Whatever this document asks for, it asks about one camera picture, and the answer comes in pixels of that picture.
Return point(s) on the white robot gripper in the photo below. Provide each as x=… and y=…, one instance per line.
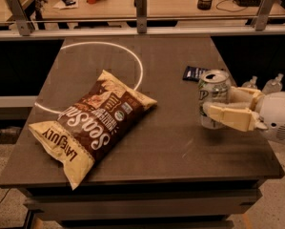
x=276, y=114

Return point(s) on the silver 7up soda can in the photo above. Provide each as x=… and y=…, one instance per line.
x=213, y=86

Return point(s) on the clear sanitizer bottle left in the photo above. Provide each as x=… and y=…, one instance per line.
x=251, y=83

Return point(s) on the clear sanitizer bottle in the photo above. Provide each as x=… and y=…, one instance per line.
x=251, y=83
x=273, y=85

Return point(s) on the clear sanitizer bottle right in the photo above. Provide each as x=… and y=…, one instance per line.
x=273, y=85

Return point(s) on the dark blue snack wrapper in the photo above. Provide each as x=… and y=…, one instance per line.
x=193, y=73

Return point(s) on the black mesh pen cup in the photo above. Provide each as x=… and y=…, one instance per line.
x=204, y=4

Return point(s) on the white circle tape marking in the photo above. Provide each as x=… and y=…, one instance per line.
x=134, y=55

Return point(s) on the brown Late July chips bag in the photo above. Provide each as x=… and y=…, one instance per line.
x=88, y=129

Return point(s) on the right metal bracket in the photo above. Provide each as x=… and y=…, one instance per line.
x=259, y=22

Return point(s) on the metal bracket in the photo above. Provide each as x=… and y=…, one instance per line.
x=24, y=25
x=259, y=22
x=141, y=15

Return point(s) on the middle metal bracket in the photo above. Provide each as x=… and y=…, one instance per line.
x=141, y=15

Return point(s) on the metal rail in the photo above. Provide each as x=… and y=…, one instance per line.
x=211, y=31

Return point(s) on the left metal bracket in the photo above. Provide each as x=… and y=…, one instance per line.
x=24, y=25

